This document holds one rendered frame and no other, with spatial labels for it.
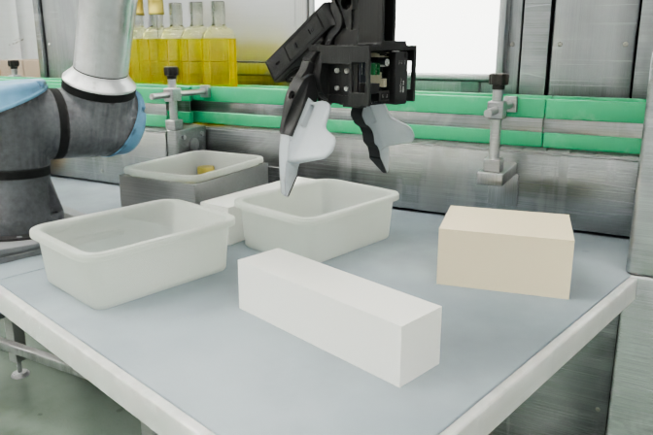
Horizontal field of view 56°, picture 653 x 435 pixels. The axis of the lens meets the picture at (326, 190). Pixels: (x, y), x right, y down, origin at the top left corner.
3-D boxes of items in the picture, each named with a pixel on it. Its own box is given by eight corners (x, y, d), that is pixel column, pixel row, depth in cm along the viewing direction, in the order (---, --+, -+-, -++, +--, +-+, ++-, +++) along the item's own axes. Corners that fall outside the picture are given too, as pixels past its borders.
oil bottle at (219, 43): (240, 122, 137) (236, 24, 132) (224, 125, 132) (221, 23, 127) (220, 121, 140) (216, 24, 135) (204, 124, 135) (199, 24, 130)
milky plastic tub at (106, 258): (246, 277, 85) (244, 217, 82) (91, 331, 69) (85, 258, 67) (175, 250, 96) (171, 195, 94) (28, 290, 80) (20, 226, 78)
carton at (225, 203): (322, 212, 113) (321, 180, 112) (229, 245, 94) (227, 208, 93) (295, 207, 116) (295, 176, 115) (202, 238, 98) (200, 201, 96)
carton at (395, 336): (399, 387, 55) (401, 326, 54) (239, 308, 72) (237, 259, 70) (439, 363, 59) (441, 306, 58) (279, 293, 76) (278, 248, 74)
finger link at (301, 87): (281, 127, 54) (321, 45, 56) (269, 125, 55) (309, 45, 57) (311, 152, 57) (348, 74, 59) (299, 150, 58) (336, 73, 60)
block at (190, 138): (210, 156, 132) (208, 124, 130) (181, 164, 124) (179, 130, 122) (196, 155, 134) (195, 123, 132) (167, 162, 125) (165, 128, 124)
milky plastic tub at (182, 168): (270, 199, 120) (269, 155, 118) (196, 228, 101) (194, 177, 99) (200, 189, 128) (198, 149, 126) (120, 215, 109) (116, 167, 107)
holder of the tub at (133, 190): (283, 195, 125) (282, 157, 123) (196, 230, 101) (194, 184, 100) (216, 186, 133) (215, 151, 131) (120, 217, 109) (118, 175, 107)
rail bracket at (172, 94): (213, 123, 132) (211, 64, 129) (159, 133, 117) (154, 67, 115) (202, 122, 133) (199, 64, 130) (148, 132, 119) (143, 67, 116)
